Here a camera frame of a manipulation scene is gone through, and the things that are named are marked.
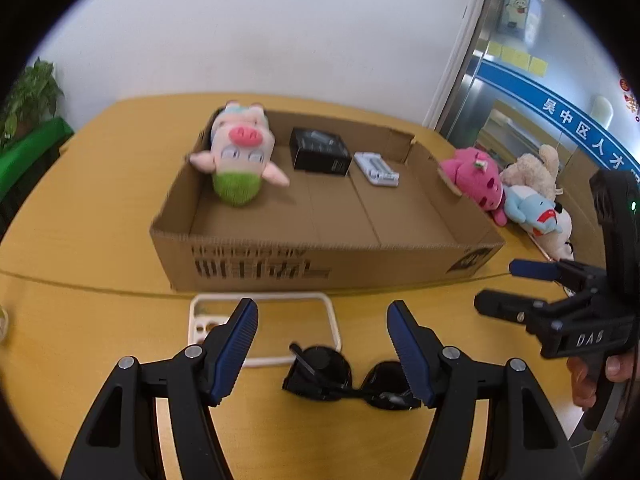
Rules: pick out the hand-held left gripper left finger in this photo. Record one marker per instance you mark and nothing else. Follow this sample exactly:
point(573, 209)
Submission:
point(232, 350)

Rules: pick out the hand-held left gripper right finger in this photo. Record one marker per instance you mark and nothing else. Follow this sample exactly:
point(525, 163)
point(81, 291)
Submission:
point(407, 350)

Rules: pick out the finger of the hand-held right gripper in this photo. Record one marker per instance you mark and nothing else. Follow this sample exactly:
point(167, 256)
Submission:
point(505, 304)
point(535, 269)

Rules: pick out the black sunglasses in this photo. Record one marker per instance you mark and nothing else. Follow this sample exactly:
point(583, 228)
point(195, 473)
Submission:
point(320, 365)

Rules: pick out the brown cardboard box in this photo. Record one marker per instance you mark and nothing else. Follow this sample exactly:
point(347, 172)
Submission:
point(280, 210)

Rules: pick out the person's right hand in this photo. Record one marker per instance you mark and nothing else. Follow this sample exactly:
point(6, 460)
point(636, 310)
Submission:
point(580, 380)

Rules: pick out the cream phone case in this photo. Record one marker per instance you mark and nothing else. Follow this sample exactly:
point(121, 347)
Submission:
point(196, 317)

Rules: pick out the blue and white plush toy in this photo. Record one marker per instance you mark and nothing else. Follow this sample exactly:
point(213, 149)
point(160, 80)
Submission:
point(530, 207)

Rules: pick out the beige plush toy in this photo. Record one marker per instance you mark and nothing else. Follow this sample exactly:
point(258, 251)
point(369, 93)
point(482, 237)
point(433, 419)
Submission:
point(530, 170)

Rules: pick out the pink bear plush toy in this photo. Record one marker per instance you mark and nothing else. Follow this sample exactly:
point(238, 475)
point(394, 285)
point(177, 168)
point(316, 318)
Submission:
point(475, 180)

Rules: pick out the red paper decoration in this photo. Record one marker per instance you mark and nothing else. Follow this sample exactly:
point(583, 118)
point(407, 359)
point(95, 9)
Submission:
point(631, 100)

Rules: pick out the blue door banner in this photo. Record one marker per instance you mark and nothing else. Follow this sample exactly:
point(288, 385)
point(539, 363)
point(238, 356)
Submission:
point(550, 105)

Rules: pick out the wooden desk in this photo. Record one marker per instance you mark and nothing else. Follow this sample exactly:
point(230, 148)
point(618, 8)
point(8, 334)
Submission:
point(100, 240)

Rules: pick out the white battery charger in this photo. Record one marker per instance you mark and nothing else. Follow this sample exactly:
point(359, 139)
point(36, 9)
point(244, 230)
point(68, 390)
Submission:
point(377, 170)

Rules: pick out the pink pig plush toy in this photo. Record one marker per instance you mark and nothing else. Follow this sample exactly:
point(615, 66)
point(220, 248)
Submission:
point(240, 155)

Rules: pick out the yellow sticky note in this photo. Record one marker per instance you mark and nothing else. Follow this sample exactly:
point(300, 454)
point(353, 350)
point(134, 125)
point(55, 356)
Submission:
point(515, 56)
point(495, 50)
point(538, 66)

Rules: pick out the black product box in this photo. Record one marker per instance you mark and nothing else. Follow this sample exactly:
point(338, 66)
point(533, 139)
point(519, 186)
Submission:
point(320, 157)

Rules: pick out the leaf print paper cup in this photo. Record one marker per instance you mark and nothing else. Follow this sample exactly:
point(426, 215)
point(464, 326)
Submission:
point(3, 325)

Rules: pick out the cartoon door poster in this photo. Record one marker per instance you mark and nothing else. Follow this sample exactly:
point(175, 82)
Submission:
point(520, 10)

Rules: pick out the green table cloth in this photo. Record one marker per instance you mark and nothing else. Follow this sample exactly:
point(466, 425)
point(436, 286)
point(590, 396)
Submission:
point(30, 155)

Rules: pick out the large potted green plant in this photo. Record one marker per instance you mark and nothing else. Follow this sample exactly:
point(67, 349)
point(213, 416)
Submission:
point(30, 95)

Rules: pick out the glass door with metal frame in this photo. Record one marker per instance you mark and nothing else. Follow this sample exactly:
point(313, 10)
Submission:
point(500, 110)

